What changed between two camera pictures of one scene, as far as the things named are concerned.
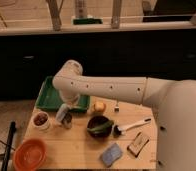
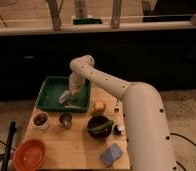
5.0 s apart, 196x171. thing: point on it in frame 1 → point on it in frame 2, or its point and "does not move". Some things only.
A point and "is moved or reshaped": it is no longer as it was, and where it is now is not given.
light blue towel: (61, 112) is moved or reshaped
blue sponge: (111, 154) does not move
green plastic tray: (49, 98) does not move
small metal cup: (67, 120) does not move
